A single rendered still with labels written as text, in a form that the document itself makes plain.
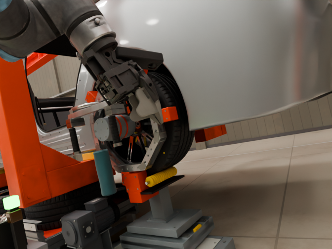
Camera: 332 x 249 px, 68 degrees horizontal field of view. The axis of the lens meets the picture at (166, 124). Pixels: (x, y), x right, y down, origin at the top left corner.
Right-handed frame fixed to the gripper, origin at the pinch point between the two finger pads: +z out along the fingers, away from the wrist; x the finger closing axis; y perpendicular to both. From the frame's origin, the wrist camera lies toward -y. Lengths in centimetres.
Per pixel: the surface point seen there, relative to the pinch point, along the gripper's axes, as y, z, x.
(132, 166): -24, 16, -87
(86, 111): -18, -23, -80
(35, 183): 17, -8, -117
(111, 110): -20, -14, -59
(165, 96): -52, -6, -59
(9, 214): 35, -2, -61
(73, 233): 19, 27, -108
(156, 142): -34, 12, -65
